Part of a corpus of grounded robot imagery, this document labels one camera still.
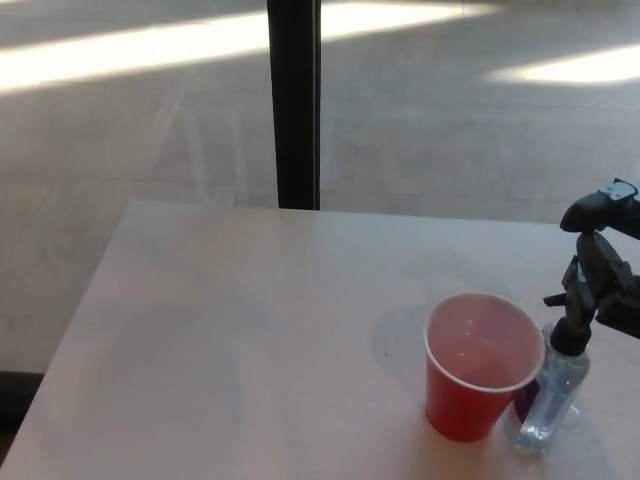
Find clear hand soap pump bottle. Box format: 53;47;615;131
507;293;592;455

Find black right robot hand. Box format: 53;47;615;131
559;177;640;341

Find black vertical window post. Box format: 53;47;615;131
265;0;323;211

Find dark floor mat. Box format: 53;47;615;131
0;370;45;429

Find red plastic cup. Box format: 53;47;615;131
422;292;545;443

